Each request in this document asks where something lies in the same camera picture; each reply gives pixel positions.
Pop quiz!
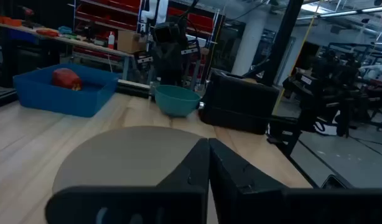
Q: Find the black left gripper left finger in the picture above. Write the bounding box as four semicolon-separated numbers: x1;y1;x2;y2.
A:
44;138;210;224

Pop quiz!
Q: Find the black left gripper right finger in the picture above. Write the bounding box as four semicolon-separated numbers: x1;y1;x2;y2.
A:
208;138;382;224

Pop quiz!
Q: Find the teal bowl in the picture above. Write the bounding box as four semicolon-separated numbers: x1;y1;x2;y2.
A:
153;84;202;118

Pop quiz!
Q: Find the blue cutting board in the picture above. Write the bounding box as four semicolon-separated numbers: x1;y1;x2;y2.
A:
12;63;120;118

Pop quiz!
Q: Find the red bell pepper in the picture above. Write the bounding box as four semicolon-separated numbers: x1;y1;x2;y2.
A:
51;67;83;91

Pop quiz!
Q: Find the round grey placemat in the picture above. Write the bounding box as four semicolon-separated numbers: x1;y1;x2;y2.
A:
52;126;207;194

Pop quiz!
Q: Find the black toaster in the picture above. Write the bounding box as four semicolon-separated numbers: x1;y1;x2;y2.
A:
197;68;281;136

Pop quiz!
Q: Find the distant black robot station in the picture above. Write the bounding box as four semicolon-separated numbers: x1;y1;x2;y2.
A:
282;49;382;138

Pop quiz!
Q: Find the cardboard box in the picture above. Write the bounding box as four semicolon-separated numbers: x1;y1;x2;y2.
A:
117;30;147;54

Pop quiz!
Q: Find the white pillar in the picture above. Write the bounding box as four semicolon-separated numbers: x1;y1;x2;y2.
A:
231;9;268;77

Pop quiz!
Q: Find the white bottle red cap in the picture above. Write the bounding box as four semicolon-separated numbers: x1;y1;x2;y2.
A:
107;30;116;50

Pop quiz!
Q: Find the wooden workbench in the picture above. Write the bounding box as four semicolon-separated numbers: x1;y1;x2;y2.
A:
0;20;133;82

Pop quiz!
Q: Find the red shelving rack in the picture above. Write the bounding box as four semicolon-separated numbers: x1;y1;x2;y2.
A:
73;0;215;63

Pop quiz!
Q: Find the black vertical post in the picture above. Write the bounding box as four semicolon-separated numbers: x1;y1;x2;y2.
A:
261;0;304;86

